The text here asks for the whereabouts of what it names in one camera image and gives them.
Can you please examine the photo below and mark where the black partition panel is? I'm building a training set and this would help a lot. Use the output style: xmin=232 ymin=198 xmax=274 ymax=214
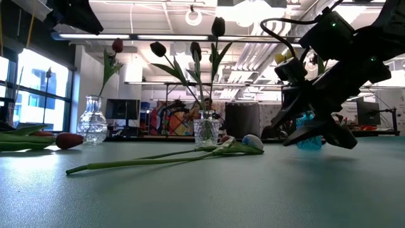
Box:
xmin=225 ymin=101 xmax=261 ymax=139

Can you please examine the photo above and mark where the white ring ceiling fixture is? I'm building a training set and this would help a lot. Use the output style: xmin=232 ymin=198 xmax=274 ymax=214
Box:
xmin=185 ymin=8 xmax=203 ymax=27

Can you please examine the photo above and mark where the black background rig frame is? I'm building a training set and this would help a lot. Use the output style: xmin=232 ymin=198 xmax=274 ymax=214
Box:
xmin=124 ymin=80 xmax=405 ymax=137

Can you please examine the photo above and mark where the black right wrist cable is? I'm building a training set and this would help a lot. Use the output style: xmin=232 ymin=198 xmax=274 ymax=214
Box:
xmin=259 ymin=17 xmax=321 ymax=58

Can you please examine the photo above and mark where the person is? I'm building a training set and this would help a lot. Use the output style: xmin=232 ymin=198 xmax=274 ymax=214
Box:
xmin=189 ymin=97 xmax=226 ymax=127

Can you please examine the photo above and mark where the yellow cable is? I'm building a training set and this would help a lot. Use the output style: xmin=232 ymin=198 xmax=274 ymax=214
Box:
xmin=27 ymin=12 xmax=35 ymax=48

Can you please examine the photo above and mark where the blue glass vase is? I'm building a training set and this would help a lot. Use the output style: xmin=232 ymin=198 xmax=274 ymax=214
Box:
xmin=296 ymin=110 xmax=323 ymax=150

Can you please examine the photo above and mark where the black artificial tulip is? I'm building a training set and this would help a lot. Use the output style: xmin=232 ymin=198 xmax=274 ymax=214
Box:
xmin=185 ymin=41 xmax=208 ymax=145
xmin=149 ymin=41 xmax=206 ymax=145
xmin=207 ymin=16 xmax=234 ymax=145

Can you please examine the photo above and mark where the black monitor on arm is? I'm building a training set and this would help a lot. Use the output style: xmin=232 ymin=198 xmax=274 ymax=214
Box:
xmin=356 ymin=100 xmax=382 ymax=126

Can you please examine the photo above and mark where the white artificial tulip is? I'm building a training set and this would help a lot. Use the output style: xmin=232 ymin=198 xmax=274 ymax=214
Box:
xmin=65 ymin=134 xmax=265 ymax=175

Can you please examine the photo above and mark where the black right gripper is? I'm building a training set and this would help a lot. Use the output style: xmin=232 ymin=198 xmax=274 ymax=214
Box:
xmin=271 ymin=55 xmax=392 ymax=149

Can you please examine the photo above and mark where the large black-framed window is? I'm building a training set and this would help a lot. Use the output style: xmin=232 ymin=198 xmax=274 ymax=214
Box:
xmin=0 ymin=47 xmax=74 ymax=134

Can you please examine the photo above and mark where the colourful wall art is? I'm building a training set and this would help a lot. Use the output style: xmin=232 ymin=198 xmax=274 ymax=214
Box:
xmin=148 ymin=100 xmax=227 ymax=136

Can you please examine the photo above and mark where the black monitor on stand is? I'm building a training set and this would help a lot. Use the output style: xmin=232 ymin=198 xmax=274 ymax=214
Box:
xmin=105 ymin=98 xmax=141 ymax=127

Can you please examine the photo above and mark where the black overhead beam with lights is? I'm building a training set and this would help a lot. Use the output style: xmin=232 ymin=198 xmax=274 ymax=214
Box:
xmin=52 ymin=32 xmax=301 ymax=44

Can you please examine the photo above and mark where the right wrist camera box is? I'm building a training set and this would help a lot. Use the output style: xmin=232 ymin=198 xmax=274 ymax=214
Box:
xmin=299 ymin=11 xmax=356 ymax=61

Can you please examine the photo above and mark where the clear bulbous glass vase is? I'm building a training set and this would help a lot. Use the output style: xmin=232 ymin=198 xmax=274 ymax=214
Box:
xmin=77 ymin=96 xmax=108 ymax=146

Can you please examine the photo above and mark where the black tripod stand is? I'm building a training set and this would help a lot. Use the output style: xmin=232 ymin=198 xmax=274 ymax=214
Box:
xmin=42 ymin=66 xmax=53 ymax=134

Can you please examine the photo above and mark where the clear squat glass vase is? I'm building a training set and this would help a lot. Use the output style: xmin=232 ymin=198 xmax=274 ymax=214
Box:
xmin=193 ymin=110 xmax=221 ymax=148

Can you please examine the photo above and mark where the black office chair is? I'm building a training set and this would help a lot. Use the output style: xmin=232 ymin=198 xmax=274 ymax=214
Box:
xmin=261 ymin=125 xmax=284 ymax=140

